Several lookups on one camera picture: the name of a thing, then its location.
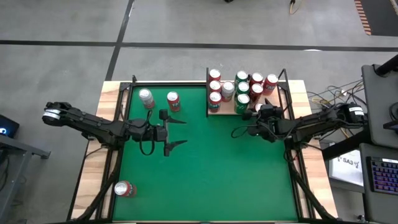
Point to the grey side table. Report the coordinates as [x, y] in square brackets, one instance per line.
[18, 147]

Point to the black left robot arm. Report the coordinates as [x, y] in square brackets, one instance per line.
[93, 124]

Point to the red Fanta can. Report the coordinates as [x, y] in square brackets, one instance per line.
[124, 188]
[214, 74]
[215, 101]
[270, 83]
[173, 101]
[257, 77]

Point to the silver can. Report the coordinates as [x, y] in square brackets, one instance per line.
[146, 98]
[228, 90]

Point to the black device with blue light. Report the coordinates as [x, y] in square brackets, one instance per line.
[9, 124]

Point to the red Coca-Cola Star Wars can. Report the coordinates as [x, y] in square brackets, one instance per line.
[256, 90]
[215, 85]

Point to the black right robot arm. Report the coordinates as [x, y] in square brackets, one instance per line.
[317, 123]

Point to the grey desk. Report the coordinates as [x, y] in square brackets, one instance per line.
[376, 102]
[379, 208]

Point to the green Sprite can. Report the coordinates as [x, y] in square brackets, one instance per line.
[243, 87]
[241, 75]
[242, 103]

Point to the black orange-striped floor mat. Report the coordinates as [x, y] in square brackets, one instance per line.
[382, 15]

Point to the black pole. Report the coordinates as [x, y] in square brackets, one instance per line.
[387, 66]

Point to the white paper sign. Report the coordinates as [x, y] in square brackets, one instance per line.
[345, 168]

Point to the green table mat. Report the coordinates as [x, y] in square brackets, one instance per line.
[202, 171]

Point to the wooden shelf with black frame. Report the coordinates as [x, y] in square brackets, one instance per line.
[273, 102]

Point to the black backlit keyboard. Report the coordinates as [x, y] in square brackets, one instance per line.
[384, 175]

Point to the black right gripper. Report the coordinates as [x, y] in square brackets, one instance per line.
[270, 124]

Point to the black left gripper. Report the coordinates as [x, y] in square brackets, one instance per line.
[149, 132]

